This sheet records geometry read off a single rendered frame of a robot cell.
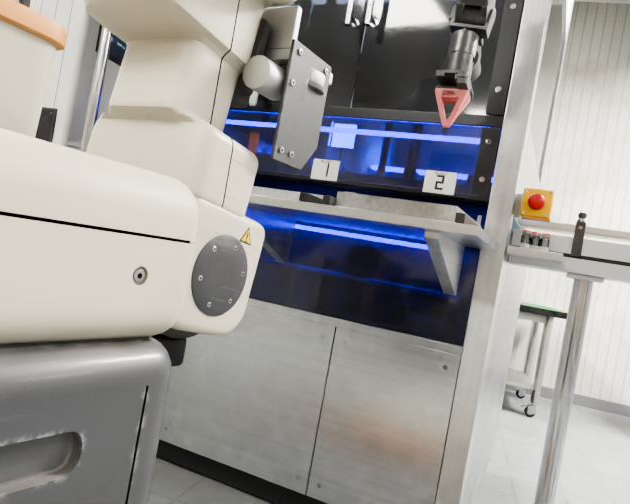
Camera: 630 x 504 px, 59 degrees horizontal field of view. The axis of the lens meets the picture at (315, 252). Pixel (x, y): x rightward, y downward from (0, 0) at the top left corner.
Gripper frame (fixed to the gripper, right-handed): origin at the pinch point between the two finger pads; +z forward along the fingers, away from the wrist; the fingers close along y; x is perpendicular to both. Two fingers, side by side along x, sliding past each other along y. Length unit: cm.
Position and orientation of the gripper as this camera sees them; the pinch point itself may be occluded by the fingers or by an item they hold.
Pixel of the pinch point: (446, 123)
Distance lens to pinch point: 120.2
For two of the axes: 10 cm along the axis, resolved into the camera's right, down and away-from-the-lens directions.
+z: -2.4, 9.6, -1.4
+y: 3.7, 2.2, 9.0
